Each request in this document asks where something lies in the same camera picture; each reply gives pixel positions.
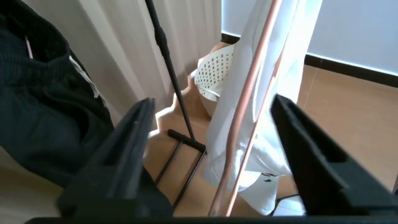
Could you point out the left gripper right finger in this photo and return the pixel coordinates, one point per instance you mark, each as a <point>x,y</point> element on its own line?
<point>329,180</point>

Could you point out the black clothes rack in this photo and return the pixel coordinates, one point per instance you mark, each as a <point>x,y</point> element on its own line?
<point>161,40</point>

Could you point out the black shorts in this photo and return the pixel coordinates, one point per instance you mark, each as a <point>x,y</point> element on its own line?
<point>40,109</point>

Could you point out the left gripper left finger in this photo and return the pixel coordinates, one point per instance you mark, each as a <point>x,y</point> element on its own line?
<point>102,186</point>

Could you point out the white laundry basket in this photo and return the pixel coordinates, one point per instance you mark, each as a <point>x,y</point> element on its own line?
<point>214,71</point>

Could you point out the white garment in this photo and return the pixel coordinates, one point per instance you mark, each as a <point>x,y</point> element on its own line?
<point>270,149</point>

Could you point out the beige curtain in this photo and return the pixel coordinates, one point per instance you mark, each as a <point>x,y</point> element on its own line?
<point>124,46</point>

